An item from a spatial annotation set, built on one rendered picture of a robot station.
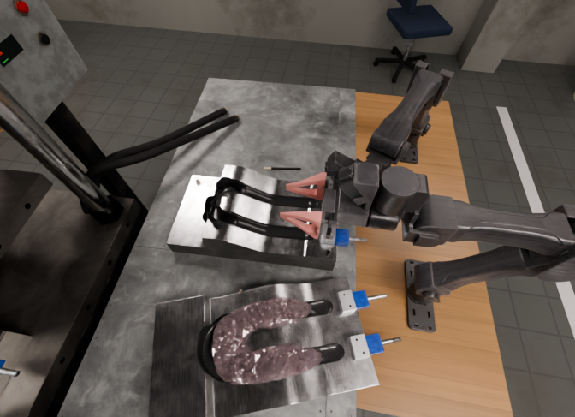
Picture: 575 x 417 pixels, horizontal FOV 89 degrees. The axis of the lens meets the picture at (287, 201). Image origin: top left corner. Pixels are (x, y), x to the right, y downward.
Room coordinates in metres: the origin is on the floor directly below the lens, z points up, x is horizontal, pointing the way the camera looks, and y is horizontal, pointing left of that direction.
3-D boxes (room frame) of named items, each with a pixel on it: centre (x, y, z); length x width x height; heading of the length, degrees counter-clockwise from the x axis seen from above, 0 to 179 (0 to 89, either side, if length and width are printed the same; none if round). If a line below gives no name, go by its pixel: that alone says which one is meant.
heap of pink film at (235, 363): (0.10, 0.05, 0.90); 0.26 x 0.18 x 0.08; 100
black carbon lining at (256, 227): (0.45, 0.08, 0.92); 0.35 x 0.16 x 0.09; 83
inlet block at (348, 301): (0.20, -0.20, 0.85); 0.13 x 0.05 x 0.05; 100
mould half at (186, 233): (0.46, 0.10, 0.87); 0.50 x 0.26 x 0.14; 83
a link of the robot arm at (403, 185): (0.25, -0.20, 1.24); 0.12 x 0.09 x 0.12; 81
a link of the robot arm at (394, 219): (0.26, -0.17, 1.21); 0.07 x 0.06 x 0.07; 80
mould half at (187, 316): (0.09, 0.06, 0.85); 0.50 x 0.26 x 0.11; 100
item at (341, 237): (0.36, -0.17, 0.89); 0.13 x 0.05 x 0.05; 83
